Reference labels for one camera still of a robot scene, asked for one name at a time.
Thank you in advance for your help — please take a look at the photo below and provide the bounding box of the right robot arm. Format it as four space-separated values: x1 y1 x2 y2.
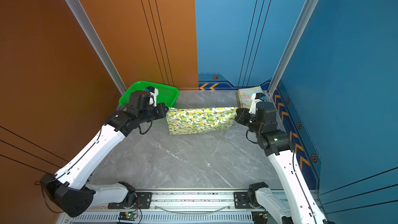
235 101 330 224

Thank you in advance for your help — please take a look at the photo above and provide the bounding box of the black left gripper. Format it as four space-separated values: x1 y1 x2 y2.
138 103 170 126

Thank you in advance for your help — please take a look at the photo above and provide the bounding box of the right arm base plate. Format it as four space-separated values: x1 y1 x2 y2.
233 191 258 209

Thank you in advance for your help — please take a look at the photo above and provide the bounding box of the aluminium corner post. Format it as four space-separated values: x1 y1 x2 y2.
267 0 319 96
65 0 127 94

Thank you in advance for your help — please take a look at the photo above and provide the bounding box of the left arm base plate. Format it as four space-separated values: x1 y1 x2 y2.
107 192 152 209

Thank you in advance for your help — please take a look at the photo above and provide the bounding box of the pastel floral skirt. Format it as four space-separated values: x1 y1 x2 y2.
237 87 263 109

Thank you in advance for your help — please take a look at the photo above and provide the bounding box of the circuit board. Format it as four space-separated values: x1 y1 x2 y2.
117 212 140 224
251 212 268 224

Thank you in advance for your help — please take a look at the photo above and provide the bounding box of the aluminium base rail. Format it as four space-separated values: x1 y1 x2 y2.
55 188 330 224

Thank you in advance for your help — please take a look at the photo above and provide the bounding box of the lemon print skirt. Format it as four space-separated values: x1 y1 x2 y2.
166 107 237 135

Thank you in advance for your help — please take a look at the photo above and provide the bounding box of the right circuit board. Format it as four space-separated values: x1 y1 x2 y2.
251 212 268 224

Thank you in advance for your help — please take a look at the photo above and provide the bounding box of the green plastic basket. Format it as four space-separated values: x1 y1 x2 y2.
119 81 179 107

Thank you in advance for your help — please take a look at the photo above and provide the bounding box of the left circuit board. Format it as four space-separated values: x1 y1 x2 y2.
117 212 140 224

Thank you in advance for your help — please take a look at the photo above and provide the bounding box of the aluminium corner post left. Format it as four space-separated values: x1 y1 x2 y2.
65 0 127 94

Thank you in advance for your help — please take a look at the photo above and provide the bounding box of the aluminium corner post right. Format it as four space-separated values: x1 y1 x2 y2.
267 0 319 96

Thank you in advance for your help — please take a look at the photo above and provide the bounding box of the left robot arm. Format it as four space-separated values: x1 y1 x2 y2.
38 87 169 217

